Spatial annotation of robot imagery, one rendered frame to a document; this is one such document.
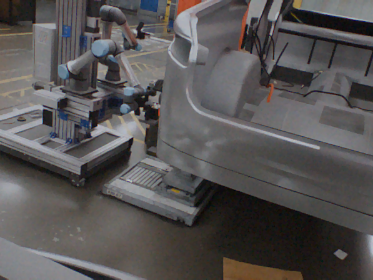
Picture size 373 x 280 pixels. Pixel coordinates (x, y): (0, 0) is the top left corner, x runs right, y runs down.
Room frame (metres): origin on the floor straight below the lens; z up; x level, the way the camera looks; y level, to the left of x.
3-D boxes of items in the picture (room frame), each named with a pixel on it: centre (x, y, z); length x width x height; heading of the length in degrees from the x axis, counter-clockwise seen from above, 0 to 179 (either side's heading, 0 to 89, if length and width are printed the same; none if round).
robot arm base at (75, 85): (3.09, 0.96, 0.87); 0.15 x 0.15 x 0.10
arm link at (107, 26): (3.63, 0.90, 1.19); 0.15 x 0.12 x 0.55; 55
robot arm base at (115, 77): (3.55, 0.79, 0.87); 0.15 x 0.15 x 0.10
